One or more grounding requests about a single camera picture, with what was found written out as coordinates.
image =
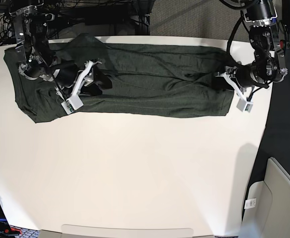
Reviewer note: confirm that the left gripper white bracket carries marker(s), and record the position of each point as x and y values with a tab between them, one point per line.
228	80

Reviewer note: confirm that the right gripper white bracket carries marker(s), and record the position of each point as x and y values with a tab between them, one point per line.
86	77

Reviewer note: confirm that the dark grey mat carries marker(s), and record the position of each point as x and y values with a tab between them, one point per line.
276	139

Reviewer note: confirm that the red clamp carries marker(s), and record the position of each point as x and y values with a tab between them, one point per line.
283	44

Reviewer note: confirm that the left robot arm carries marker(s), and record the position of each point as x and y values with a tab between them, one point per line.
260	20

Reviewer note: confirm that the white plastic bin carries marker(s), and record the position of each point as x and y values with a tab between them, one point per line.
267	208

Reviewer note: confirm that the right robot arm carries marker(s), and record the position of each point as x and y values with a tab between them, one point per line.
37	60

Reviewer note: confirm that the green long sleeve shirt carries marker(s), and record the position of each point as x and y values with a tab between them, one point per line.
168	81

